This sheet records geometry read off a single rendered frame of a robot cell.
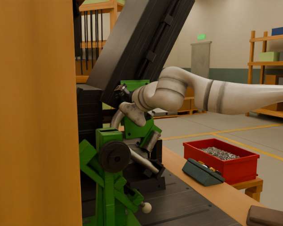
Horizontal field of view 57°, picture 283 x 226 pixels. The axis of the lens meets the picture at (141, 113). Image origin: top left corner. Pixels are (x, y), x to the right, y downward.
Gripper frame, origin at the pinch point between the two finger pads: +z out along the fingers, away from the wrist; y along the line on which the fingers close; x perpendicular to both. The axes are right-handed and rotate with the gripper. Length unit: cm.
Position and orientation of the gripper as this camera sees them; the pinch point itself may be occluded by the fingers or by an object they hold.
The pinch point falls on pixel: (128, 105)
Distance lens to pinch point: 90.2
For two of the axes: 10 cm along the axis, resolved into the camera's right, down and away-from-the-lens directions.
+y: -7.2, -6.6, -2.2
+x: -5.9, 7.5, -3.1
